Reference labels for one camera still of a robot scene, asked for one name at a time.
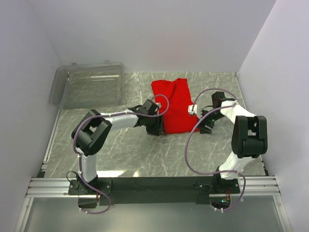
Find aluminium extrusion frame rail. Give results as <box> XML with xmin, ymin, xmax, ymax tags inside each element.
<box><xmin>26</xmin><ymin>176</ymin><xmax>281</xmax><ymax>198</ymax></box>

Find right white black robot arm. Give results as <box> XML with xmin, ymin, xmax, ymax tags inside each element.
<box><xmin>198</xmin><ymin>91</ymin><xmax>268</xmax><ymax>193</ymax></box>

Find clear plastic storage bin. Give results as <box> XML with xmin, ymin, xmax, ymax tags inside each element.
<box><xmin>49</xmin><ymin>61</ymin><xmax>125</xmax><ymax>109</ymax></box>

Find red t shirt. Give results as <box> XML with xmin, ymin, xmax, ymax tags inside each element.
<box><xmin>151</xmin><ymin>78</ymin><xmax>197</xmax><ymax>134</ymax></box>

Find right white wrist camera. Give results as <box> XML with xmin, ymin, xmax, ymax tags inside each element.
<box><xmin>188</xmin><ymin>103</ymin><xmax>198</xmax><ymax>116</ymax></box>

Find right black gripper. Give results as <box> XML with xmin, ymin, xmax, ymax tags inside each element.
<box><xmin>195</xmin><ymin>108</ymin><xmax>225</xmax><ymax>134</ymax></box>

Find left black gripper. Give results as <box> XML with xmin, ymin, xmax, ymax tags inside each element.
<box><xmin>145</xmin><ymin>113</ymin><xmax>166</xmax><ymax>136</ymax></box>

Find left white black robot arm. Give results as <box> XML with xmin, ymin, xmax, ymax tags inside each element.
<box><xmin>71</xmin><ymin>99</ymin><xmax>163</xmax><ymax>194</ymax></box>

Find right aluminium side rail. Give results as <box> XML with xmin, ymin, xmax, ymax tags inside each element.
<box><xmin>262</xmin><ymin>159</ymin><xmax>294</xmax><ymax>232</ymax></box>

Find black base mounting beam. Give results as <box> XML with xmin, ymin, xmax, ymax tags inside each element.
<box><xmin>68</xmin><ymin>175</ymin><xmax>240</xmax><ymax>208</ymax></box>

